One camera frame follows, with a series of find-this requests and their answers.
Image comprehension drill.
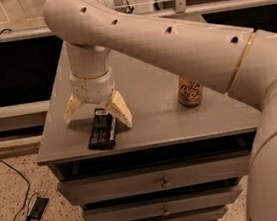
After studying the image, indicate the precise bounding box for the gold la croix can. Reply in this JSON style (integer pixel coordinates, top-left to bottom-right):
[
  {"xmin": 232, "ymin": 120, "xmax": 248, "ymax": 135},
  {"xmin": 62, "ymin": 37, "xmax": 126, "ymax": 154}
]
[{"xmin": 178, "ymin": 77, "xmax": 203, "ymax": 107}]

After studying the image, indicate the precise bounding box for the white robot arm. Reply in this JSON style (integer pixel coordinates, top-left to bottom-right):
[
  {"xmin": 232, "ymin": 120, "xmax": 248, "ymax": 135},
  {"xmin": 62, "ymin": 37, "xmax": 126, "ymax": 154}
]
[{"xmin": 44, "ymin": 0, "xmax": 277, "ymax": 221}]

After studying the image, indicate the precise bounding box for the black rxbar chocolate bar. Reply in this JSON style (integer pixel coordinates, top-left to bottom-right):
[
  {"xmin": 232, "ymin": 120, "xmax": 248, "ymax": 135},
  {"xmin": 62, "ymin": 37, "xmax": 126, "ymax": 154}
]
[{"xmin": 88, "ymin": 108, "xmax": 117, "ymax": 150}]

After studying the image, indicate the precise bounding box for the metal railing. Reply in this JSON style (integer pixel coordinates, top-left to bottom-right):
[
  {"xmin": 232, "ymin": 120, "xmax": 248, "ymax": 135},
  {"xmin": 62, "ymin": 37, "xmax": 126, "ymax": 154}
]
[{"xmin": 0, "ymin": 0, "xmax": 277, "ymax": 45}]

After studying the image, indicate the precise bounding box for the top grey drawer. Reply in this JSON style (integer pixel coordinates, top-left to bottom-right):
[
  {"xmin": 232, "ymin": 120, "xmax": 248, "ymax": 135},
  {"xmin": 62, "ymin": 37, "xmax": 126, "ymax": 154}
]
[{"xmin": 57, "ymin": 154, "xmax": 249, "ymax": 206}]

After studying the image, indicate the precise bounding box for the black power adapter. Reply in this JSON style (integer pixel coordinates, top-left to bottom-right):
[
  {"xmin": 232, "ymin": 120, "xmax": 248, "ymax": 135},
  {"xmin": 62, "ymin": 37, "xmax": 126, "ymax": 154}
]
[{"xmin": 27, "ymin": 197, "xmax": 49, "ymax": 220}]

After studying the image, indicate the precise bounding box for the middle grey drawer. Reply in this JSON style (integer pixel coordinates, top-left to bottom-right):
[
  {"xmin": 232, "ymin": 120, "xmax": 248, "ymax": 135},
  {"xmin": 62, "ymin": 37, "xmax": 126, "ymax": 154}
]
[{"xmin": 83, "ymin": 186, "xmax": 242, "ymax": 221}]

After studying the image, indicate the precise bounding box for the grey drawer cabinet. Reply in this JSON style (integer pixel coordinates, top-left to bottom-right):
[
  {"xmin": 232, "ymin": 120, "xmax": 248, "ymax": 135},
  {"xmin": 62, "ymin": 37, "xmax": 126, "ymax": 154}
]
[{"xmin": 38, "ymin": 52, "xmax": 260, "ymax": 214}]

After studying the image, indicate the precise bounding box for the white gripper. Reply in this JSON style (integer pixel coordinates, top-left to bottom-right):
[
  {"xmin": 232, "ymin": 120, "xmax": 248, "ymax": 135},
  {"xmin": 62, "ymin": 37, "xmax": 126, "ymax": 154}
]
[{"xmin": 64, "ymin": 68, "xmax": 133, "ymax": 128}]

